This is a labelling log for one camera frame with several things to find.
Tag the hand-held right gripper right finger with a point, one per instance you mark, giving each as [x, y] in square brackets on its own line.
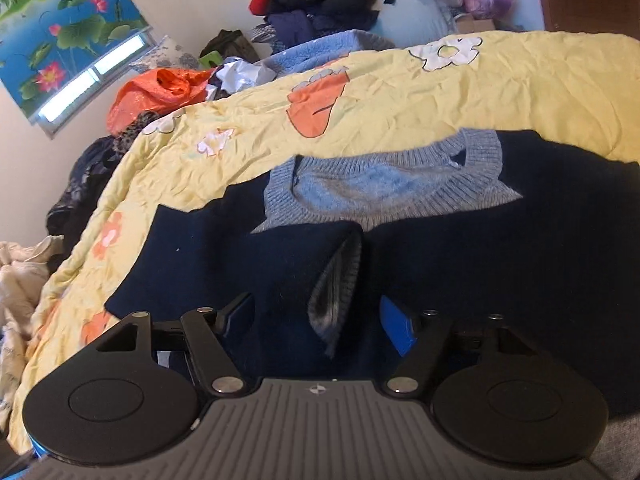
[395, 325]

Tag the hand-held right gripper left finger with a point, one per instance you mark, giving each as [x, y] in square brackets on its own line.
[239, 311]

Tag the navy sweater with grey collar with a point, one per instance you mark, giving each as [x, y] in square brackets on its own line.
[280, 260]

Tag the dark patterned cloth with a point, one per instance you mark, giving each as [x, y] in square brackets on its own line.
[85, 175]

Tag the cream white cloth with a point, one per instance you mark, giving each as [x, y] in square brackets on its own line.
[17, 305]

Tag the orange plastic bag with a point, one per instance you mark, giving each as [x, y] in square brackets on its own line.
[160, 91]

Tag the yellow floral bed sheet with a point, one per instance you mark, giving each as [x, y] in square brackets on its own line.
[390, 90]

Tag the crumpled white plastic bag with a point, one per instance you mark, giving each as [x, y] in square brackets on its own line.
[240, 75]

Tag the dark green bag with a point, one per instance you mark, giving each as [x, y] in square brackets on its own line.
[227, 42]

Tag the light blue fuzzy blanket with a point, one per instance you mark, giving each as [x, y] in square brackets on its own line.
[320, 50]

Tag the light blue pillow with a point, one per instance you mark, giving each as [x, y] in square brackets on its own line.
[417, 17]

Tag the lotus flower window blind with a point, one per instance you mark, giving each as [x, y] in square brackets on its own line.
[55, 35]

